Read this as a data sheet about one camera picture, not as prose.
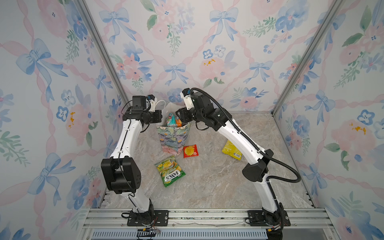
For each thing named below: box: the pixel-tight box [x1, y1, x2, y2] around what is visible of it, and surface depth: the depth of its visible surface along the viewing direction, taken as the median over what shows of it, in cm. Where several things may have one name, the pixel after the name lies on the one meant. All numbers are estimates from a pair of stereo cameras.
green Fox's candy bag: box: [155, 155, 186, 188], surface depth 89 cm
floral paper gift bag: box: [156, 102, 192, 155], surface depth 87 cm
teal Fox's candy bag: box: [166, 113, 177, 127], surface depth 85 cm
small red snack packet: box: [183, 144, 199, 159], surface depth 99 cm
